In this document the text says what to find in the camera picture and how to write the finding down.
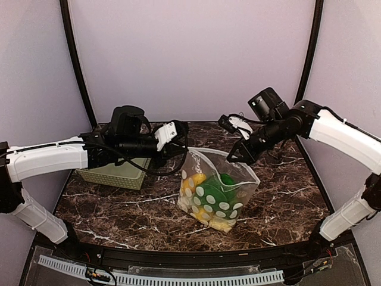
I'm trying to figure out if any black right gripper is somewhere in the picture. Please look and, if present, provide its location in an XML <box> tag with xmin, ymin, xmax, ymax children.
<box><xmin>227</xmin><ymin>115</ymin><xmax>287</xmax><ymax>164</ymax></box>

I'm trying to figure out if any clear zip top bag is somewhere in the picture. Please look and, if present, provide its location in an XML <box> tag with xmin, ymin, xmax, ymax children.
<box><xmin>177</xmin><ymin>147</ymin><xmax>260</xmax><ymax>233</ymax></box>

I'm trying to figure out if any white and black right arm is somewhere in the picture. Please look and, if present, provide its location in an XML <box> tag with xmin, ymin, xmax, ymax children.
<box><xmin>218</xmin><ymin>87</ymin><xmax>380</xmax><ymax>259</ymax></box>

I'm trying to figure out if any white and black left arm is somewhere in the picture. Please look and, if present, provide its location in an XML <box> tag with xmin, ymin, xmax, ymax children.
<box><xmin>1</xmin><ymin>133</ymin><xmax>187</xmax><ymax>260</ymax></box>

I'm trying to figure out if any yellow fake lemon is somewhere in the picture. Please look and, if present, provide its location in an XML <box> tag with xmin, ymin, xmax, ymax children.
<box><xmin>180</xmin><ymin>173</ymin><xmax>207</xmax><ymax>198</ymax></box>

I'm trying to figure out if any green fake vegetable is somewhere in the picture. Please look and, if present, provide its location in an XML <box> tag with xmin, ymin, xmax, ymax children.
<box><xmin>192</xmin><ymin>173</ymin><xmax>241</xmax><ymax>219</ymax></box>

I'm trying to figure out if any pale yellow fake food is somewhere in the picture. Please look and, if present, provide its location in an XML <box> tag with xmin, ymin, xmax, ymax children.
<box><xmin>189</xmin><ymin>209</ymin><xmax>236</xmax><ymax>233</ymax></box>

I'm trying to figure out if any light green perforated basket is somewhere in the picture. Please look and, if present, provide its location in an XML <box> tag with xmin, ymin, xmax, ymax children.
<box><xmin>76</xmin><ymin>163</ymin><xmax>146</xmax><ymax>190</ymax></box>

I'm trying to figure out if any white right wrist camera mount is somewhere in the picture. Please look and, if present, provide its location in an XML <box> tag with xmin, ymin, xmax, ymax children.
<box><xmin>229</xmin><ymin>116</ymin><xmax>253</xmax><ymax>141</ymax></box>

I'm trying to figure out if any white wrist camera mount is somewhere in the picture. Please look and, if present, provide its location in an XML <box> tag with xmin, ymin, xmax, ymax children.
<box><xmin>154</xmin><ymin>122</ymin><xmax>177</xmax><ymax>152</ymax></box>
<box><xmin>229</xmin><ymin>116</ymin><xmax>253</xmax><ymax>141</ymax></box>

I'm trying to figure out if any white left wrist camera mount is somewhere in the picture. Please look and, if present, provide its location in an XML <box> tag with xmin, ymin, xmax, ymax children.
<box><xmin>154</xmin><ymin>122</ymin><xmax>177</xmax><ymax>152</ymax></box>

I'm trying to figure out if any black front rail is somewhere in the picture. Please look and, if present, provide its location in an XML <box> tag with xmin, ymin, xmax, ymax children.
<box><xmin>32</xmin><ymin>232</ymin><xmax>358</xmax><ymax>272</ymax></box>

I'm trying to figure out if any grey slotted cable duct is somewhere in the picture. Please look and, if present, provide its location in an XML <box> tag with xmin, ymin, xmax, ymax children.
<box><xmin>38</xmin><ymin>254</ymin><xmax>285</xmax><ymax>285</ymax></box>

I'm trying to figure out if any black right frame post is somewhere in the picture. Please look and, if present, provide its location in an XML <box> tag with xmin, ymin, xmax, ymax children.
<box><xmin>293</xmin><ymin>0</ymin><xmax>324</xmax><ymax>106</ymax></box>

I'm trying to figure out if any black frame post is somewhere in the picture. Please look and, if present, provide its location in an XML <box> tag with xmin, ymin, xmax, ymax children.
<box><xmin>59</xmin><ymin>0</ymin><xmax>98</xmax><ymax>129</ymax></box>
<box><xmin>293</xmin><ymin>0</ymin><xmax>324</xmax><ymax>106</ymax></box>

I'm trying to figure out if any black left frame post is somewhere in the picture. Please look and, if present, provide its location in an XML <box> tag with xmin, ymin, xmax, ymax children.
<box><xmin>59</xmin><ymin>0</ymin><xmax>98</xmax><ymax>129</ymax></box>

